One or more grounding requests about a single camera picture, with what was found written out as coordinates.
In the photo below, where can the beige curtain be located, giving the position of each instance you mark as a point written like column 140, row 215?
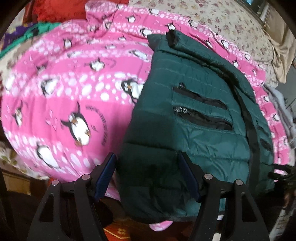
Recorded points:
column 281, row 53

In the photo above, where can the red patterned floor mat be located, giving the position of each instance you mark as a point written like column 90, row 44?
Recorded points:
column 124, row 230

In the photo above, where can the grey cloth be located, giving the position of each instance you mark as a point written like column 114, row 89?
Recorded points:
column 283, row 111

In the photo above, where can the pink penguin print blanket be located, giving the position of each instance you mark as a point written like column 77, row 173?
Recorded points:
column 69, row 92

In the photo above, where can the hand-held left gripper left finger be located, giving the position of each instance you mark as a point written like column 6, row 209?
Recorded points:
column 105, row 172

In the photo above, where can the red ruffled pillow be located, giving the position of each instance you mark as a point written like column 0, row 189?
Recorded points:
column 60, row 9

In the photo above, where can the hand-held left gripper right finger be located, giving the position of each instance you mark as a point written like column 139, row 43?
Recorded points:
column 188, row 171

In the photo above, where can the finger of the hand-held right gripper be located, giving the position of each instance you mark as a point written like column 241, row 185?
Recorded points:
column 281, row 171

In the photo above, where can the floral bed sheet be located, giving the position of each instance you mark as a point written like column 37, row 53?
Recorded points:
column 219, row 18

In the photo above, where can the dark green quilted jacket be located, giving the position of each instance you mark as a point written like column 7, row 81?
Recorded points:
column 185, row 129

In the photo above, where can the bright green cloth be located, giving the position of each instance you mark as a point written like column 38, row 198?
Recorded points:
column 27, row 34

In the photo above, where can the purple cloth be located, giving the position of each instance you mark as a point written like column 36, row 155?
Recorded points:
column 17, row 33

